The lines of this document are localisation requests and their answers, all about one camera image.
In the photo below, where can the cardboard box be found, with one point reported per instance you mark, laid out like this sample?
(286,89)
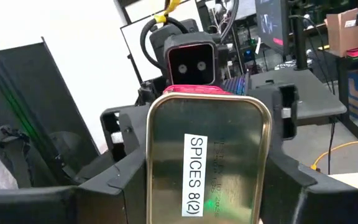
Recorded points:
(343,34)

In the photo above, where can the whiteboard with black frame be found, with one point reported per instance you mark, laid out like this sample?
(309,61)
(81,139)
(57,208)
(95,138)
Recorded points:
(135,46)

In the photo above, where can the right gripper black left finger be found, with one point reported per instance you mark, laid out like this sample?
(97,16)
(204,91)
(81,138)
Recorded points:
(73,205)

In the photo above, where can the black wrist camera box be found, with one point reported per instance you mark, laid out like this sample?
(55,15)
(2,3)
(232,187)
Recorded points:
(191,67)

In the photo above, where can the dark computer monitor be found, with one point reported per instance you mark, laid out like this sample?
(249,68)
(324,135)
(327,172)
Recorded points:
(270,25)

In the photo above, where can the black side table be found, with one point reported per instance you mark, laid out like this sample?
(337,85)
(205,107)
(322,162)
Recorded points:
(342,81)

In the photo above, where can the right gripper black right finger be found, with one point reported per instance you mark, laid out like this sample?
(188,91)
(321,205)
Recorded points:
(315,205)

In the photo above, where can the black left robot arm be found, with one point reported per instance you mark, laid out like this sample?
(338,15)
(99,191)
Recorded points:
(172,29)

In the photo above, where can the black partition panel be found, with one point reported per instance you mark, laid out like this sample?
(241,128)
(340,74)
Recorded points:
(57,93)

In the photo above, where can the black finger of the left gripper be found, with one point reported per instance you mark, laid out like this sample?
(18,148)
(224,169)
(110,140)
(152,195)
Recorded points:
(273,99)
(132,130)

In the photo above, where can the black monitor stand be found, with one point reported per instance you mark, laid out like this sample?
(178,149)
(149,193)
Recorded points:
(298,37)

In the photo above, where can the spice tin with red lid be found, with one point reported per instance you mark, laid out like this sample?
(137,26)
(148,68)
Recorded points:
(172,155)

